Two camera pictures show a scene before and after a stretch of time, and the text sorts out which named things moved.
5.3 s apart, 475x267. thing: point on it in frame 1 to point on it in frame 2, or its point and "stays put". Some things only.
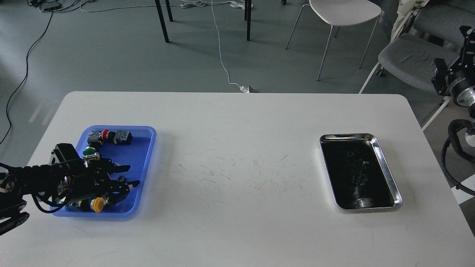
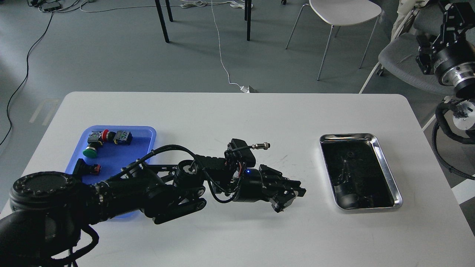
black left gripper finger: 116,191 to 282,200
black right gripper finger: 466,62 to 458,17
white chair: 336,13 stays put
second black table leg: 249,12 stays put
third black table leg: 169,10 stays put
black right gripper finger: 440,81 to 424,58
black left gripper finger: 105,166 to 273,175
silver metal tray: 359,176 stays put
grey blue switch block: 121,137 stays put
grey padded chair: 436,34 stays put
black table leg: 162,20 stays put
